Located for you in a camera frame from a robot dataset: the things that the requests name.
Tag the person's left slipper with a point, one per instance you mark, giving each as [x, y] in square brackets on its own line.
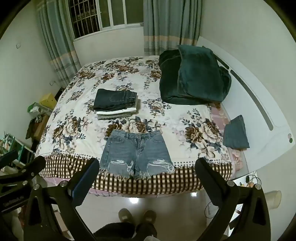
[126, 215]

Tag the dark green plush blanket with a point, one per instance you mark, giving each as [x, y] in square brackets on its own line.
[198, 74]

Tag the floral bed sheet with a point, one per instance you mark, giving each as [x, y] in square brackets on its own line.
[78, 120]

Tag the white wall switch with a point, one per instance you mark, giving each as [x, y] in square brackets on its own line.
[18, 45]

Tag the black folded jeans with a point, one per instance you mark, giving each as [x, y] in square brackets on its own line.
[113, 98]

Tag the person's black trouser legs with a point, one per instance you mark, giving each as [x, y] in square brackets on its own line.
[115, 233]

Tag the white cylindrical container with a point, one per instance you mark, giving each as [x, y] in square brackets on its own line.
[272, 199]

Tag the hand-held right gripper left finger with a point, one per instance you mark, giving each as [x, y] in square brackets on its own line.
[81, 185]

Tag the white folded garment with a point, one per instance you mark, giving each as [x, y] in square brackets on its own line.
[115, 112]

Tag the grey-blue striped curtain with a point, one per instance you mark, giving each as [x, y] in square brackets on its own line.
[171, 25]
[60, 46]

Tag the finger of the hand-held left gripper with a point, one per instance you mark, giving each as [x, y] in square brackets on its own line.
[27, 168]
[8, 156]

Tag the white bed headboard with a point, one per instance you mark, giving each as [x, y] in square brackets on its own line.
[259, 111]

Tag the person's right slipper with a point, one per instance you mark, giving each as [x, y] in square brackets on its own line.
[149, 217]

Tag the person's slipper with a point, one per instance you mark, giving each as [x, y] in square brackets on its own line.
[149, 217]
[126, 215]

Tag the yellow box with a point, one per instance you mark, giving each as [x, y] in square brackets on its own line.
[48, 100]

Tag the white barred window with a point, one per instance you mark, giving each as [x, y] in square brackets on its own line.
[108, 14]

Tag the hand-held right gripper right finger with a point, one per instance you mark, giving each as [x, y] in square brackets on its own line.
[208, 184]

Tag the green and white rack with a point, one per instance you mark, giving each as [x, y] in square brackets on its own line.
[13, 144]

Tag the wooden bedside stand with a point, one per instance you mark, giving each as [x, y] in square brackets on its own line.
[38, 128]

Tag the blue ripped denim shorts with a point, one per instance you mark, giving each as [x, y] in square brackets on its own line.
[136, 150]

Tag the green and white bag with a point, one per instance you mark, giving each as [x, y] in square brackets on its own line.
[34, 109]

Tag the grey-blue folded pants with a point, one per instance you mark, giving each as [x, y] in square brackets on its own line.
[235, 134]

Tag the grey folded garment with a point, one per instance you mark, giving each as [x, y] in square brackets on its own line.
[114, 116]

